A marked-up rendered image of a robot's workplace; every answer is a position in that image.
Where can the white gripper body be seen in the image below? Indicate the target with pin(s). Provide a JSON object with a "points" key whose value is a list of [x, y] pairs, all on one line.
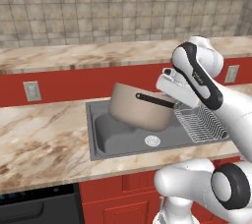
{"points": [[175, 90]]}

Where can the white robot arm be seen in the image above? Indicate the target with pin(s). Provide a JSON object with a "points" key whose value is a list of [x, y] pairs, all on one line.
{"points": [[200, 185]]}

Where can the grey kitchen sink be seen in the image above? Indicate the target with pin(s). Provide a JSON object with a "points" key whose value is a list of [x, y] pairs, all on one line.
{"points": [[131, 138]]}

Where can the red drawer front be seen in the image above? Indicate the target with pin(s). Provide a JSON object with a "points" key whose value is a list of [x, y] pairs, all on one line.
{"points": [[138, 181]]}

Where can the red cupboard door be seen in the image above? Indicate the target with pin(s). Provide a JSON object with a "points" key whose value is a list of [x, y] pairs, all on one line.
{"points": [[121, 210]]}

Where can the black dishwasher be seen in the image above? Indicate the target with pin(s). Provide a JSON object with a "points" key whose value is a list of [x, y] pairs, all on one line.
{"points": [[37, 206]]}

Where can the grey wall outlet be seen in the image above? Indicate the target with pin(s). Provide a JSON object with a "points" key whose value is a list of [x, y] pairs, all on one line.
{"points": [[232, 73], [32, 90]]}

